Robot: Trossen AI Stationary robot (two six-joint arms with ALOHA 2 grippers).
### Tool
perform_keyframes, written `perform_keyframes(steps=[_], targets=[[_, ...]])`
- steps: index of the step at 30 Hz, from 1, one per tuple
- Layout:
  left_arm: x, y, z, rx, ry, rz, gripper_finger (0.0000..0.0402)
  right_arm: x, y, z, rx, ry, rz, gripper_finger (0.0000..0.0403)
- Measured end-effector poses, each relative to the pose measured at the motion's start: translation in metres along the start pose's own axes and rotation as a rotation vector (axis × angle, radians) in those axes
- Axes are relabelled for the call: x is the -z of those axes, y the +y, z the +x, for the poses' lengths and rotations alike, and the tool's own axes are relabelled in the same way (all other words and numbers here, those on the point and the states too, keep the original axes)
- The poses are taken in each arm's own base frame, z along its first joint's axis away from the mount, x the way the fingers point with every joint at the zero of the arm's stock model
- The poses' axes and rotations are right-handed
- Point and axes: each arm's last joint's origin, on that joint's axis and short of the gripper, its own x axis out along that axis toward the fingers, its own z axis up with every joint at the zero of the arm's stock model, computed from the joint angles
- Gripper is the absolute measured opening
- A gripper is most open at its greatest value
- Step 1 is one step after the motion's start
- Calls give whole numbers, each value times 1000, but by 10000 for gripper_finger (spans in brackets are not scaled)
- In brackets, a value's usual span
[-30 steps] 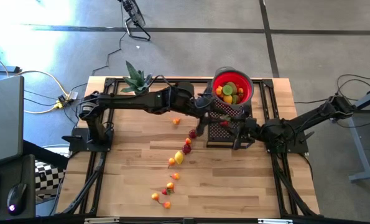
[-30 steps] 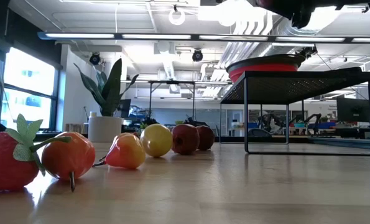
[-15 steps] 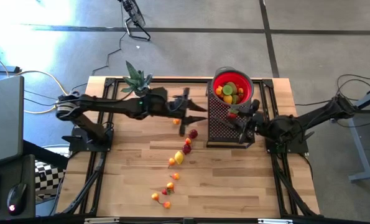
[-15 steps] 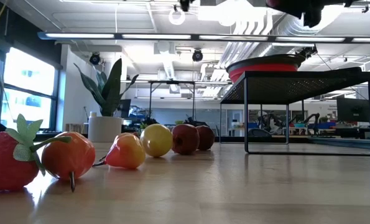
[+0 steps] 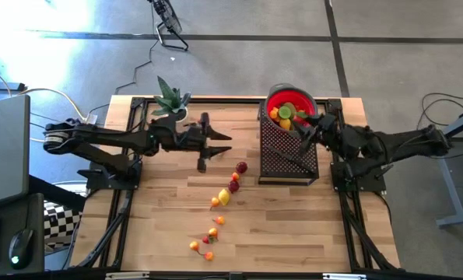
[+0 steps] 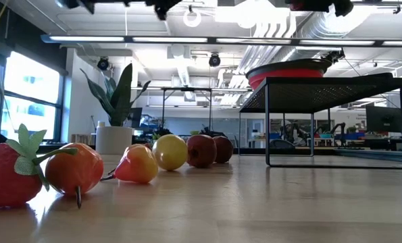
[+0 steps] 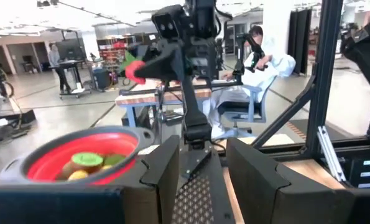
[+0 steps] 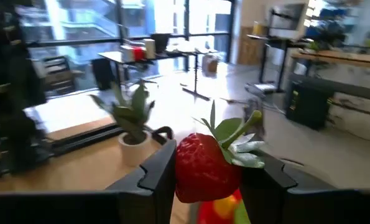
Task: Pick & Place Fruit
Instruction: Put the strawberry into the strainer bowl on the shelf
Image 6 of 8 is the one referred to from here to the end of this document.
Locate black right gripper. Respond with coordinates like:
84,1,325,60
284,0,355,18

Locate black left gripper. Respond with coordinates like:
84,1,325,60
53,0,184,21

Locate black ceiling mounted device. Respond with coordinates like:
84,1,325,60
322,49,346,65

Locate yellow toy lemon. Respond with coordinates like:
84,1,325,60
152,134,189,171

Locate black tabletop device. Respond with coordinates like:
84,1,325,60
200,125,227,138

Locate large dark monitor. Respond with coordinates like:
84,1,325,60
366,105,402,133

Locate ribbed silver ceiling duct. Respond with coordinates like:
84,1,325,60
274,9,350,65

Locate black office chair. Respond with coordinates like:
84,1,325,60
270,138,296,149

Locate long blue-edged bench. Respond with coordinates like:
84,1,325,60
334,148,402,163

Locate potted aloe plant white pot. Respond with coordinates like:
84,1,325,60
79,62,152,155

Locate person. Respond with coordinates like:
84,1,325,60
283,119,306,145

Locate red grey collapsible colander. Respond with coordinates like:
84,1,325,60
245,57,333,91

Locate small dark background plant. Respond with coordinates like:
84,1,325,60
153,127,173,141

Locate small orange toy fruit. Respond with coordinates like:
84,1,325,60
34,142,105,209
100,144,159,185

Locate large glass window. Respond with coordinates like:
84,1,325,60
0,50,65,142

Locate small dark monitor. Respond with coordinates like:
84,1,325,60
127,107,144,129

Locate dark red toy pomegranate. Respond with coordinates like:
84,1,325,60
186,134,218,169

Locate black perforated metal shelf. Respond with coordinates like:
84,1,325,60
238,72,402,169

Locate round white ceiling lamp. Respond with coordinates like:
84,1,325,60
182,9,202,28

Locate long linear ceiling light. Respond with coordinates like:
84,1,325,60
40,33,402,48

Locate dark red toy plum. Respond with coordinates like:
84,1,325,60
214,135,234,165

